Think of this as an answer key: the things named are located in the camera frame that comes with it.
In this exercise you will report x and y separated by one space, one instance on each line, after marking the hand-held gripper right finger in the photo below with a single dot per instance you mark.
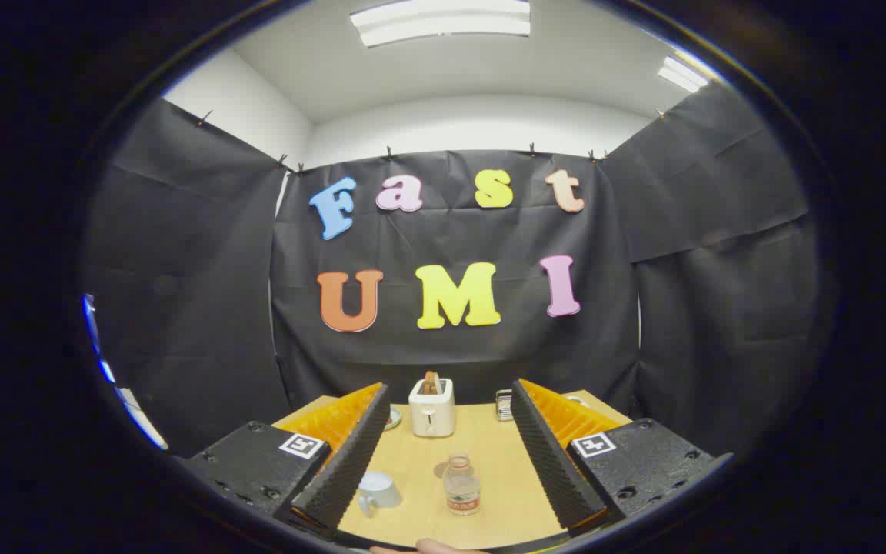
551 454

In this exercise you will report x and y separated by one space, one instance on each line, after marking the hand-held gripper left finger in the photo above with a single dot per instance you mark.
351 454

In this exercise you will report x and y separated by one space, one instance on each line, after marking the white cup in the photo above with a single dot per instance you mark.
378 488

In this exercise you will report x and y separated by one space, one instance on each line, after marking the round brown coaster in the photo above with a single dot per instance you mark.
441 469

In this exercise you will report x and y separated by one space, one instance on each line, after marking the clear plastic juice bottle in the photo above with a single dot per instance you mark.
461 486

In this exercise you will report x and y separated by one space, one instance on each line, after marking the pale green plate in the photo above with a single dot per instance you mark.
393 420

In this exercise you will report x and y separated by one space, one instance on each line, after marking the white divided dish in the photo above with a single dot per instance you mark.
577 400

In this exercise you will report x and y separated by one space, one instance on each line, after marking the wooden table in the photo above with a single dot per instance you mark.
420 469

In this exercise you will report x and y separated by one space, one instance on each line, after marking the white toaster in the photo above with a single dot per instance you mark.
432 415

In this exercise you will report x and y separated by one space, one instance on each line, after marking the brown toast slice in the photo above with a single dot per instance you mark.
431 382

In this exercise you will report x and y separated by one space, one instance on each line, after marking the small ceiling light panel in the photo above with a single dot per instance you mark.
681 75

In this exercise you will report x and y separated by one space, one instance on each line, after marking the long ceiling light panel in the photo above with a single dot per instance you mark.
443 19

